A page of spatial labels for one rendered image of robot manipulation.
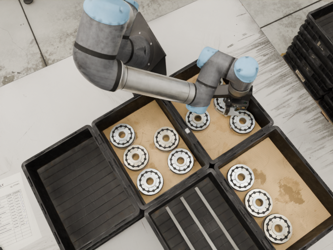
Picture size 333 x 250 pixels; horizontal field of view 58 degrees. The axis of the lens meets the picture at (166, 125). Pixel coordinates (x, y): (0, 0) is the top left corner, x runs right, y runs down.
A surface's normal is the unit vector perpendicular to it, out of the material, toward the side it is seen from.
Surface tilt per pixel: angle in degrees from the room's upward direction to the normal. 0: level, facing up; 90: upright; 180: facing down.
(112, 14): 55
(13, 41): 0
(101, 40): 51
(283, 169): 0
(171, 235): 0
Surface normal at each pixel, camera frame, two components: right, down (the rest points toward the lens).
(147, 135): -0.04, -0.33
